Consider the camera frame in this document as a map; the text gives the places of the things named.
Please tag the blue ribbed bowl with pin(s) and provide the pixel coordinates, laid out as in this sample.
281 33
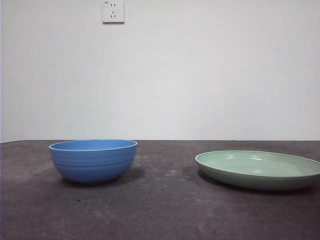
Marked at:
92 165

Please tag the pale green plate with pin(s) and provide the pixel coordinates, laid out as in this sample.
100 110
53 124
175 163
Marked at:
250 181

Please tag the white wall socket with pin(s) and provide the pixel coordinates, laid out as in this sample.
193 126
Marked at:
113 12

